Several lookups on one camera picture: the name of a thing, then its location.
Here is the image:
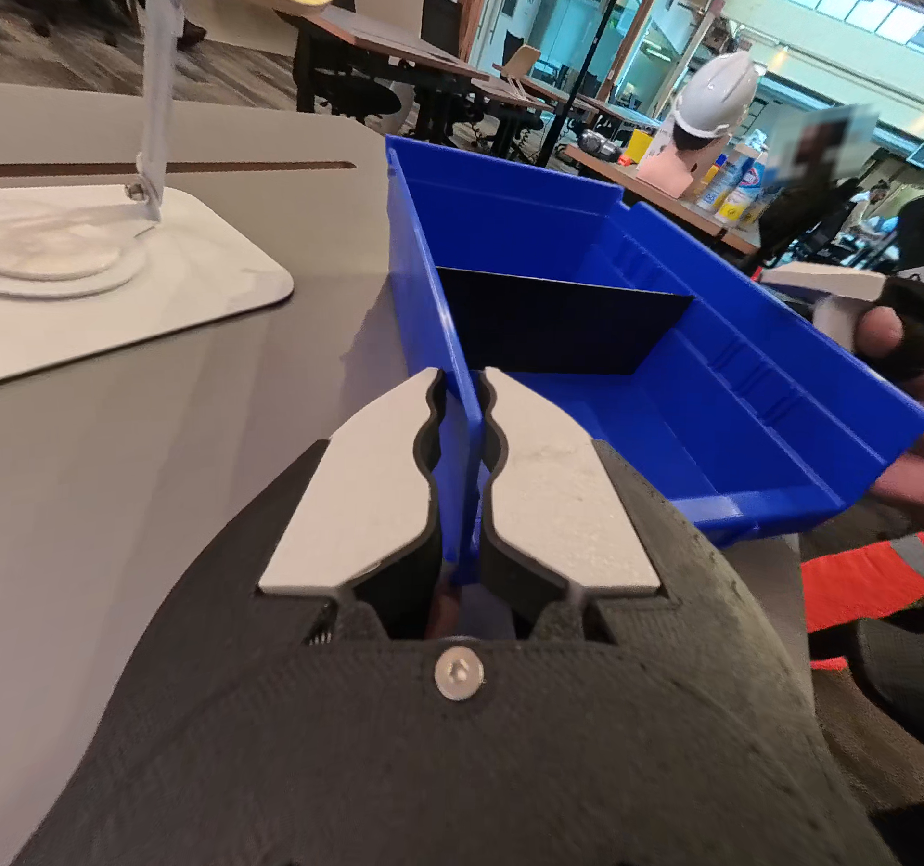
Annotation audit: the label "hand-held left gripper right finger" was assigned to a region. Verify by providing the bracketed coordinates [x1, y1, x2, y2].
[478, 366, 663, 603]

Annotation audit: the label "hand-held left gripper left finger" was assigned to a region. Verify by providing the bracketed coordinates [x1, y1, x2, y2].
[257, 366, 449, 600]

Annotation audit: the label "blue divided storage bin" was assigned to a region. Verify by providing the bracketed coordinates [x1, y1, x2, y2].
[385, 133, 924, 587]

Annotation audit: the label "grey desk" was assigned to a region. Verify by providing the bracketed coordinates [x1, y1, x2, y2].
[0, 82, 802, 866]

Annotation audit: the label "dark office desk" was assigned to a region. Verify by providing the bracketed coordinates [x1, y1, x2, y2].
[296, 3, 492, 134]

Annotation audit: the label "person's right hand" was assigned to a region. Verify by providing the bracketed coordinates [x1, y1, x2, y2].
[855, 303, 907, 362]

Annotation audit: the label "white wipes canister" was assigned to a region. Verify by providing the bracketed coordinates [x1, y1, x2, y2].
[715, 155, 770, 226]
[695, 158, 730, 213]

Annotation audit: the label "brown wooden table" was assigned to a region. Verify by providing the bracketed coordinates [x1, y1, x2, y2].
[563, 144, 766, 255]

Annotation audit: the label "black bin divider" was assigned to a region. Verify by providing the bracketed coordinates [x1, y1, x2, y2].
[436, 267, 695, 376]

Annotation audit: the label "pink mannequin head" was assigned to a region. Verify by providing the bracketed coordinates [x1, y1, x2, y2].
[635, 111, 726, 199]

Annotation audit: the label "white hard hat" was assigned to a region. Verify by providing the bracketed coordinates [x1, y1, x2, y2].
[671, 52, 768, 139]

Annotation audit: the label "silver metal object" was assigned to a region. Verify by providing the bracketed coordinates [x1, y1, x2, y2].
[577, 128, 623, 164]

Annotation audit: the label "orange safety vest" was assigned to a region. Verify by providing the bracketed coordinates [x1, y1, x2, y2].
[800, 532, 924, 672]

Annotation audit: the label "light wooden chair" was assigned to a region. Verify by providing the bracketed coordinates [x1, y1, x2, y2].
[494, 43, 544, 98]

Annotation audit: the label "person's dark trousers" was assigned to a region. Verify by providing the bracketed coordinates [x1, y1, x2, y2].
[805, 613, 924, 866]

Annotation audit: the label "clear round stand foot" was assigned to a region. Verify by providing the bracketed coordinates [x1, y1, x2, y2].
[0, 198, 160, 300]

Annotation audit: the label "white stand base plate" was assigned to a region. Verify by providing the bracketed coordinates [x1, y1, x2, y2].
[0, 183, 295, 383]

